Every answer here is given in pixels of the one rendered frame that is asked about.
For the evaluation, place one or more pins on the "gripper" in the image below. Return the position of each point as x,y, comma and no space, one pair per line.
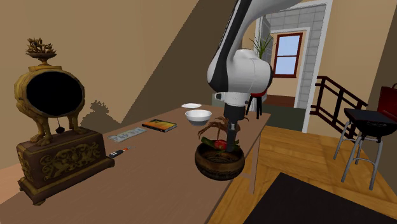
231,114

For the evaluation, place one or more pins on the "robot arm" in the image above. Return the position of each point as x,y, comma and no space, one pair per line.
245,74

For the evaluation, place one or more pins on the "red-seated black stool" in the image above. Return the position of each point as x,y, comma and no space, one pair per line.
258,102

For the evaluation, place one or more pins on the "white bowl with grey base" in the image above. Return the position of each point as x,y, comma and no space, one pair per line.
198,116

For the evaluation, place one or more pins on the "white plate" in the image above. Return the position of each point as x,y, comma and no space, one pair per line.
191,105

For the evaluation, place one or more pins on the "brown bowl with plant arrangement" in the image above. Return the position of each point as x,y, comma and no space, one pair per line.
218,164

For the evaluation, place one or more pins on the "orange and black book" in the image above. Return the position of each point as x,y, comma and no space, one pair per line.
159,124

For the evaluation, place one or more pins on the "green potted plant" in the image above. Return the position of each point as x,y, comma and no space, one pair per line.
262,46

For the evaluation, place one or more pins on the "red-framed window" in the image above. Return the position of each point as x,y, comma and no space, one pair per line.
287,54

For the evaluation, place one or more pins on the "brown wooden table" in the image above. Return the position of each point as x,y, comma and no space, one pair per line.
155,176

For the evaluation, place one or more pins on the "dark wooden railing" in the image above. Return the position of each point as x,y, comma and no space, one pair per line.
336,96

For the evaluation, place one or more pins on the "black and orange key fob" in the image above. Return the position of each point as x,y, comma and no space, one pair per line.
116,153

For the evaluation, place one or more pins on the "black stool with metal legs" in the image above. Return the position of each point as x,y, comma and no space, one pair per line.
369,122

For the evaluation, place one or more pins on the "dark red bag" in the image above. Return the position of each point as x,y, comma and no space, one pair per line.
387,102

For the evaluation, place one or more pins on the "ornate golden clock, brown base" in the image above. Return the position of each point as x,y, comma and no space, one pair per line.
62,158

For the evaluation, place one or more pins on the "white door frame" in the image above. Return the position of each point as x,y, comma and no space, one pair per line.
313,93

